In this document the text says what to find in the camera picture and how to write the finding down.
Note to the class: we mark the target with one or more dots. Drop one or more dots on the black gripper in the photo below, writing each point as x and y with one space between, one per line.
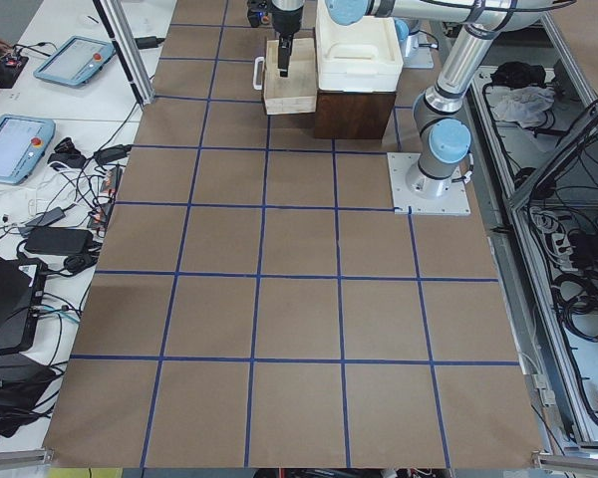
284 22

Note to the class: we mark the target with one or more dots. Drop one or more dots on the wooden drawer with white handle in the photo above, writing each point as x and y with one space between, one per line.
291 95

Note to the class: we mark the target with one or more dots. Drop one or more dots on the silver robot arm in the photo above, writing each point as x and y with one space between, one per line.
446 140

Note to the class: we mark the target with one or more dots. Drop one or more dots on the white plastic tray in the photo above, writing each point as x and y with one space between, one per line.
364 57

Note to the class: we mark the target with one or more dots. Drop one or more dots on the dark brown wooden cabinet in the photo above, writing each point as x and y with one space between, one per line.
341 115

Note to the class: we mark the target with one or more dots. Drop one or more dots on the blue teach pendant upper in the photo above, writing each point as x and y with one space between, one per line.
75 62

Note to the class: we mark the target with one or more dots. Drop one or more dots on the blue teach pendant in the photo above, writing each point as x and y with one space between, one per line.
23 142
75 62

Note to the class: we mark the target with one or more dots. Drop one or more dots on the white crumpled cloth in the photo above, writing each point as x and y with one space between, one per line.
526 106

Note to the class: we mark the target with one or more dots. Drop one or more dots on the blue teach pendant lower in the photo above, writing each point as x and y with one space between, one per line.
23 142

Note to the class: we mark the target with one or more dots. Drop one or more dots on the black power adapter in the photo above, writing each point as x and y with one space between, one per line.
58 241

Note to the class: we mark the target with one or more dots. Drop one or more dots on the black laptop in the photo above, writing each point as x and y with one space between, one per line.
22 283

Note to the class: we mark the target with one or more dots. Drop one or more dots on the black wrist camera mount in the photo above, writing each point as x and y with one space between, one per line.
257 13

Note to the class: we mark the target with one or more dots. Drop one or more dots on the aluminium frame post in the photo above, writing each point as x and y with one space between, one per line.
116 24

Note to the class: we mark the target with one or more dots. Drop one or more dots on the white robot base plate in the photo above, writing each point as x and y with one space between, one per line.
413 193

